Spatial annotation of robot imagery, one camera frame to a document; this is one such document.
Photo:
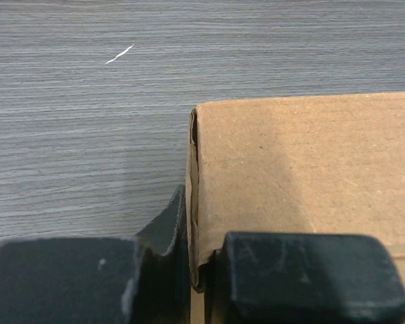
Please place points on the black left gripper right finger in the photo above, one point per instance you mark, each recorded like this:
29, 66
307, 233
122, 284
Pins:
303, 278

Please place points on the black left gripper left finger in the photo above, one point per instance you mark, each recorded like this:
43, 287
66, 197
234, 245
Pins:
140, 279

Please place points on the small cardboard box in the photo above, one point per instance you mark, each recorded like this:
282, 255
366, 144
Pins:
320, 165

